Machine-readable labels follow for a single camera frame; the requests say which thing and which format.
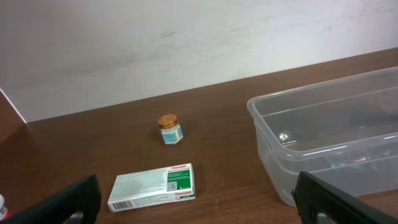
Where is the white green medicine box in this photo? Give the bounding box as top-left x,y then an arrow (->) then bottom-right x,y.
108,163 -> 196,212

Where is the clear plastic container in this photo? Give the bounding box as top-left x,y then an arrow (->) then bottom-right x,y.
247,67 -> 397,205

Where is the orange tube white cap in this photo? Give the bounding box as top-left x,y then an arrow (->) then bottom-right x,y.
0,195 -> 12,221

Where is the small jar gold lid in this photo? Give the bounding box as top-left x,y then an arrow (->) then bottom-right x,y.
158,114 -> 183,145

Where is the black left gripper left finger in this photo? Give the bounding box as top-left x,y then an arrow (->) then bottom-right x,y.
1,174 -> 102,224

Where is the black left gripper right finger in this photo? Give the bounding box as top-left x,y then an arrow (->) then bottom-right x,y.
292,171 -> 397,224

